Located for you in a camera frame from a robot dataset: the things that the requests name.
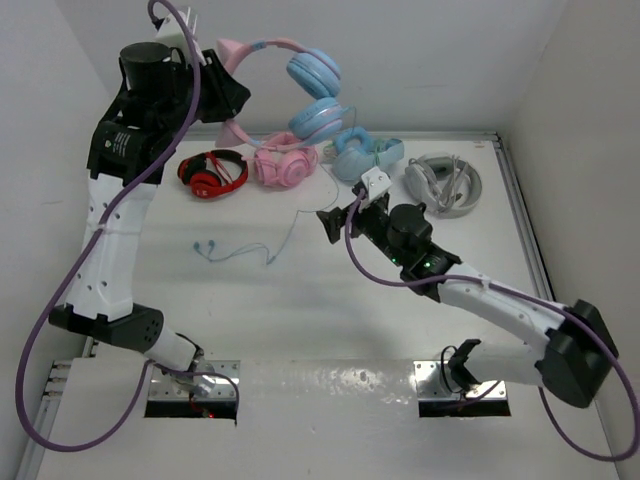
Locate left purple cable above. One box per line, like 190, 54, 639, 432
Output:
14, 0, 241, 454

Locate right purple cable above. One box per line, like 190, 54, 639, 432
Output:
344, 197, 635, 461

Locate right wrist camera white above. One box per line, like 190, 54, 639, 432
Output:
361, 167, 392, 201

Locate grey white headphones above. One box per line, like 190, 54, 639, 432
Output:
404, 154, 483, 219

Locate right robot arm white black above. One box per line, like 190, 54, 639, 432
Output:
317, 195, 619, 408

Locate red black headphones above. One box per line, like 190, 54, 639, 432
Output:
177, 149, 249, 200

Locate blue pink cat-ear headphones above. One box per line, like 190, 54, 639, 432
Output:
216, 38, 346, 150

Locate pink gaming headphones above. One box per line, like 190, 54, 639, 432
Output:
244, 132, 318, 189

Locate purple cable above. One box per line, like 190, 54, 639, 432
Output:
14, 0, 241, 454
344, 197, 635, 461

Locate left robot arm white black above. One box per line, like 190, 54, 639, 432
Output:
48, 42, 250, 372

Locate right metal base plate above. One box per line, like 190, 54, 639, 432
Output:
413, 359, 508, 402

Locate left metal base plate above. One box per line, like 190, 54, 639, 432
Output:
147, 358, 240, 401

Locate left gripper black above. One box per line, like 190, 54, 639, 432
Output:
154, 50, 247, 138

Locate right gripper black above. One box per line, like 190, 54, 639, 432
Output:
319, 193, 407, 267

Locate light blue headphones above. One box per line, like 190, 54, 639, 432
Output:
323, 127, 405, 184

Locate metal base plate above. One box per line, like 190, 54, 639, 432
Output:
147, 358, 240, 401
413, 359, 508, 402

